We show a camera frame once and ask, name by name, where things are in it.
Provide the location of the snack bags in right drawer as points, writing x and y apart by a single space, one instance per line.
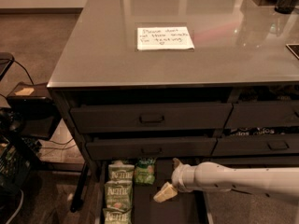
261 131

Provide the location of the top Kettle chip bag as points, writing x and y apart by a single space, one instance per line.
118 171

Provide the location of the kettle chip bag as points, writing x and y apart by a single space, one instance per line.
118 171
118 194
117 216

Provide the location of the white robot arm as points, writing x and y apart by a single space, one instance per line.
275 183

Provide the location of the dark green plastic crate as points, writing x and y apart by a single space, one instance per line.
14 168

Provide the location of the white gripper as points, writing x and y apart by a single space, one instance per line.
181 176

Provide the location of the middle right grey drawer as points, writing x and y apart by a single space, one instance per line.
257 145

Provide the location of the black box with label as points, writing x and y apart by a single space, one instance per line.
39 114

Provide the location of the open bottom left drawer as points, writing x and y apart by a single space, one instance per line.
185 208

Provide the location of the grey drawer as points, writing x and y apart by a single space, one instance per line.
257 145
264 114
118 149
150 117
258 162

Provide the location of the middle Kettle chip bag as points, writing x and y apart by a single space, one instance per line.
118 194

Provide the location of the top left grey drawer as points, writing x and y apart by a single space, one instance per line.
150 117

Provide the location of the grey cabinet with glossy top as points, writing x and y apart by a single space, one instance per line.
242 53

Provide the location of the bottom right grey drawer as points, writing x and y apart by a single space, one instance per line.
258 162

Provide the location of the top right grey drawer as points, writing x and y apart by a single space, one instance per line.
264 114

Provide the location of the middle left grey drawer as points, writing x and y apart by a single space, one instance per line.
118 149

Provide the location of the green rice chip bag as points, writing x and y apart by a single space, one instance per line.
145 171

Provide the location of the white handwritten paper note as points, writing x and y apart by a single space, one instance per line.
163 38

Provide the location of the bottom Kettle chip bag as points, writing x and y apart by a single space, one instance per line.
117 216

